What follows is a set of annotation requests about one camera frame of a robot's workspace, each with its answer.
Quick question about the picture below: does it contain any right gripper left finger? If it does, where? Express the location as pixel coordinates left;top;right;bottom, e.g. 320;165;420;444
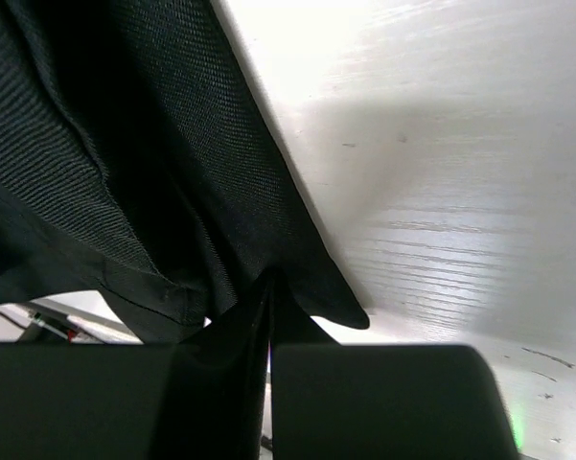
0;276;273;459

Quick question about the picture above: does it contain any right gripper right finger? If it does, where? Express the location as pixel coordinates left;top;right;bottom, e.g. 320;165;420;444
269;283;518;459

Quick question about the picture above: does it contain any black pleated skirt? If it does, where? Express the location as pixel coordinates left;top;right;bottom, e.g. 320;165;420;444
0;1;369;342

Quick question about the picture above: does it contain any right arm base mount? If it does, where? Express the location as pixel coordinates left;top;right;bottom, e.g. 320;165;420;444
0;306;141;344

